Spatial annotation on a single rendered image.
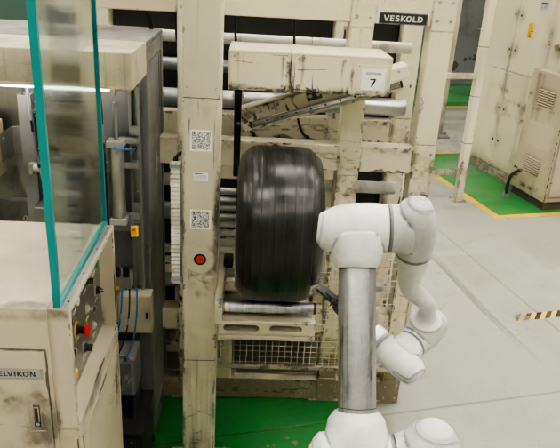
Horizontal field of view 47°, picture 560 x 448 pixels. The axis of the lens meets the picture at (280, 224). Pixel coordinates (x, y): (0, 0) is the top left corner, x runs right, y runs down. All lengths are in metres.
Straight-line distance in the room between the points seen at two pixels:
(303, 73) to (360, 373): 1.19
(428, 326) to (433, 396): 1.47
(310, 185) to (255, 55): 0.55
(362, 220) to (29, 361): 0.93
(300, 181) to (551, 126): 4.58
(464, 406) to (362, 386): 1.93
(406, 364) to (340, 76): 1.06
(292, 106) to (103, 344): 1.16
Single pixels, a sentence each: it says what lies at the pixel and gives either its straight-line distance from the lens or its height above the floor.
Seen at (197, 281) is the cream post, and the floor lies 0.97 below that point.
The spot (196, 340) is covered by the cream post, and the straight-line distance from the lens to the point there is 2.58.
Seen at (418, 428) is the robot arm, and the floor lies 1.02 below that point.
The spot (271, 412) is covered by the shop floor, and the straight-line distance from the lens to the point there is 3.37.
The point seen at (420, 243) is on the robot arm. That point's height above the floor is 1.42.
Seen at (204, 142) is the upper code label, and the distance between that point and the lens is 2.25.
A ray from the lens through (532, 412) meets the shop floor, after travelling 3.73.
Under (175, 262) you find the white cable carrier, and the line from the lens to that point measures 2.43.
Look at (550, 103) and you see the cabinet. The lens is 6.58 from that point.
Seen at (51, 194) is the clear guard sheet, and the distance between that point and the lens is 1.59.
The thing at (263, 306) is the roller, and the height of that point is 0.91.
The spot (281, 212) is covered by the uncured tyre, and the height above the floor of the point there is 1.32.
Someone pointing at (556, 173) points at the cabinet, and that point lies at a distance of 6.60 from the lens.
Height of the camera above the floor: 2.11
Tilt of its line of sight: 22 degrees down
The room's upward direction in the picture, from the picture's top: 3 degrees clockwise
